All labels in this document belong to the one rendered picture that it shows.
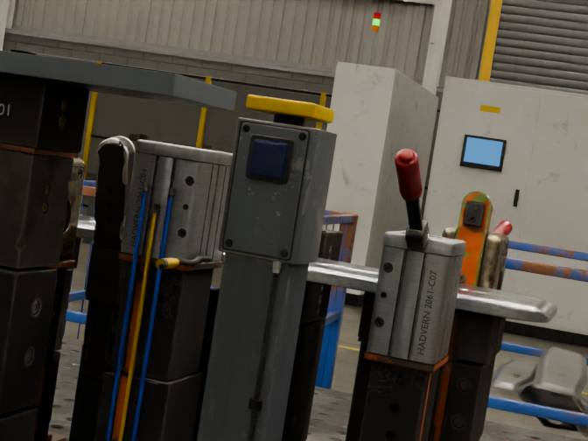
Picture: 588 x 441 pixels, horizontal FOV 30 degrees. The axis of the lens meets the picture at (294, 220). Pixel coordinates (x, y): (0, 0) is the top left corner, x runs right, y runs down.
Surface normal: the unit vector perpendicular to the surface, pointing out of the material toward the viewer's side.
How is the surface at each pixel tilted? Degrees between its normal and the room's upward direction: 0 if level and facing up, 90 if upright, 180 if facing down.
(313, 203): 90
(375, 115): 90
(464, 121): 90
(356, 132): 90
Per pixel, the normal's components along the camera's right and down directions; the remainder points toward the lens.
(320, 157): 0.94, 0.16
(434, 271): -0.30, 0.00
